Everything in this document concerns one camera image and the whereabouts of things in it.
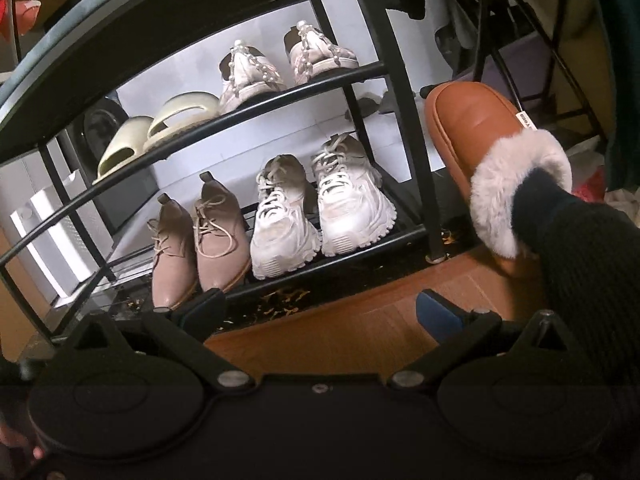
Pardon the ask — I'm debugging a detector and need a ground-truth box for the pale green slide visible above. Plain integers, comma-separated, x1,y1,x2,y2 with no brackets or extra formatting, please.
93,116,153,183
143,91,219,152

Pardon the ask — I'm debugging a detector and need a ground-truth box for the embroidered pearl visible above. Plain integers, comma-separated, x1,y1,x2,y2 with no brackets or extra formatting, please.
283,21,359,84
219,40,286,115

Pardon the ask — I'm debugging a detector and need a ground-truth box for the pink lace-up shoe left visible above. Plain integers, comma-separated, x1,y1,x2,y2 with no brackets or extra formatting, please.
148,193,198,309

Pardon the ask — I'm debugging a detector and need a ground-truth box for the pink lace-up shoe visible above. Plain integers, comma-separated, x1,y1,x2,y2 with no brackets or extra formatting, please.
193,171,250,292
148,193,198,309

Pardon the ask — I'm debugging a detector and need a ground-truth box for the pink lace-up shoe right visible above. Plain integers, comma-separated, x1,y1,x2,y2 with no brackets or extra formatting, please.
193,171,250,292

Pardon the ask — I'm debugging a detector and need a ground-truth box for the white chunky sneaker left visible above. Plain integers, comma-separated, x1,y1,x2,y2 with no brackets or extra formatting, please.
250,154,321,280

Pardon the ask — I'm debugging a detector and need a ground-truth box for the white chunky sneaker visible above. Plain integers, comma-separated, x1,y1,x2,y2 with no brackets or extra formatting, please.
311,132,397,257
250,154,321,280

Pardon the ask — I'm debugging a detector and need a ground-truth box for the black-socked leg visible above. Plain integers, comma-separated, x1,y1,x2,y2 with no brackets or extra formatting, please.
512,169,639,386

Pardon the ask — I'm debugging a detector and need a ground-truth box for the white chunky sneaker right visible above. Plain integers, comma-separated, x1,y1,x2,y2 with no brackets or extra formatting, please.
311,132,397,257

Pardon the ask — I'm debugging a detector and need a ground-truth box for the black metal shoe rack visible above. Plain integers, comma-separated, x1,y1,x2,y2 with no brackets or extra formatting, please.
0,0,616,346

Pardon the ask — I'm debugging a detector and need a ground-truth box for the brown fur-lined slipper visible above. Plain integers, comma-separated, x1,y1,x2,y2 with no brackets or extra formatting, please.
425,81,573,278

